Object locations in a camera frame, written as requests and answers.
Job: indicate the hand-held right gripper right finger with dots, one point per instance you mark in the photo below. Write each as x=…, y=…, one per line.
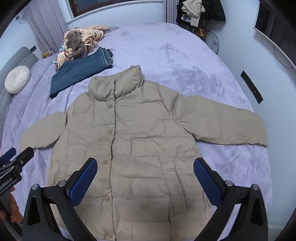
x=207, y=183

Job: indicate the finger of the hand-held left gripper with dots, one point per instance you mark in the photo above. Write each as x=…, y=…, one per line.
x=8, y=154
x=23, y=155

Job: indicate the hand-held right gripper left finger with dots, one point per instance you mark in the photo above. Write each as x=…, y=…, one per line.
x=84, y=183

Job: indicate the beige puffer jacket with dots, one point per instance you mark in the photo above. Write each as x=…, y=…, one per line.
x=143, y=150
x=193, y=9

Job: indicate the person's left hand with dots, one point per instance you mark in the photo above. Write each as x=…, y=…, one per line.
x=16, y=208

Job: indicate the white round cushion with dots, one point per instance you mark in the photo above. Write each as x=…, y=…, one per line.
x=17, y=78

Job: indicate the grey quilted headboard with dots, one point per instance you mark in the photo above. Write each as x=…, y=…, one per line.
x=13, y=60

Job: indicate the blue jeans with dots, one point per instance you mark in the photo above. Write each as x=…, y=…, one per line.
x=76, y=74

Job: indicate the colourful printed cloth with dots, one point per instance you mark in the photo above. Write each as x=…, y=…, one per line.
x=59, y=59

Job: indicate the yellow bedside clutter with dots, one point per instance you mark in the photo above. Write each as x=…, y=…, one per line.
x=47, y=53

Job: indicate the brown plush garment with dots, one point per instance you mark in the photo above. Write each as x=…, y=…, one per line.
x=74, y=40

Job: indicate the bed with lilac blanket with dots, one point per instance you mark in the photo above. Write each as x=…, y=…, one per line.
x=185, y=58

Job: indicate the pale pleated curtain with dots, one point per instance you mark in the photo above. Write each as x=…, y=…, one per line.
x=48, y=25
x=171, y=11

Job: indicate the striped fleece garment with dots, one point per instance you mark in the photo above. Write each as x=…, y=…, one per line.
x=92, y=34

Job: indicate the standing fan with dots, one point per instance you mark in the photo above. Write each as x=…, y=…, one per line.
x=211, y=42

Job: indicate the yellow bag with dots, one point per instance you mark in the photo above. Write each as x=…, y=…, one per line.
x=201, y=32

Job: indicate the small grey cloth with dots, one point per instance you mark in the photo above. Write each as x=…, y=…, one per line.
x=113, y=28

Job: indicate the beige hanging puffer jacket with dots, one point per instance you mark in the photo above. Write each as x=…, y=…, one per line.
x=193, y=9

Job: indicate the dark framed window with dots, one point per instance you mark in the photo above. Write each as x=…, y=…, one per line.
x=115, y=5

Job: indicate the black wall strip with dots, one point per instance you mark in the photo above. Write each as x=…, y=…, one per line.
x=252, y=87

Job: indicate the wall-mounted television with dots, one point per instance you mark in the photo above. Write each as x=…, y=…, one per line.
x=272, y=25

